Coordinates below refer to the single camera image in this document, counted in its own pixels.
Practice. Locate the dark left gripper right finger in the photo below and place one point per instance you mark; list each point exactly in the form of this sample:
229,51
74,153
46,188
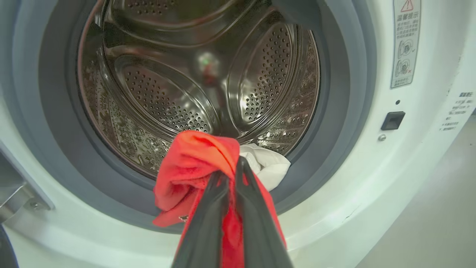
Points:
260,230

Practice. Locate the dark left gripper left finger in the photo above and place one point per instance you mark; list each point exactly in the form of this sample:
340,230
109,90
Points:
204,230

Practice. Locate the white garment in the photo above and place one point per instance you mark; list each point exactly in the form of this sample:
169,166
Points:
271,167

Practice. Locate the red garment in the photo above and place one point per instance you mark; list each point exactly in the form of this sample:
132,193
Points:
186,167

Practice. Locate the white washing machine body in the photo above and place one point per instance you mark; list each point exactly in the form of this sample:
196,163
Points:
334,230

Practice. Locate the grey rubber door gasket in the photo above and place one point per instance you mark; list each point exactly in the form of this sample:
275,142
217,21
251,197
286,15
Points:
334,149

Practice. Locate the steel washing machine drum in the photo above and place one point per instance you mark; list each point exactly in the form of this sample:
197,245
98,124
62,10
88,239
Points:
148,93

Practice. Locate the black door latch slot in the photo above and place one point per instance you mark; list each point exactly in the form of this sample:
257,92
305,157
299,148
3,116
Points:
393,120

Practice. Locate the metal door hinge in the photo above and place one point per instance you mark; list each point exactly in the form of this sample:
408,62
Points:
18,190

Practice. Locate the small metal screw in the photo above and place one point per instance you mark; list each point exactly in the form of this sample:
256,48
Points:
382,137

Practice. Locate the printed text sticker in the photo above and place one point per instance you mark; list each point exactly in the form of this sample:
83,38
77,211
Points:
459,111

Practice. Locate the grey warning sticker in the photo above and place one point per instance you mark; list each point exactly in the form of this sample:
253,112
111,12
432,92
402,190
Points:
405,42

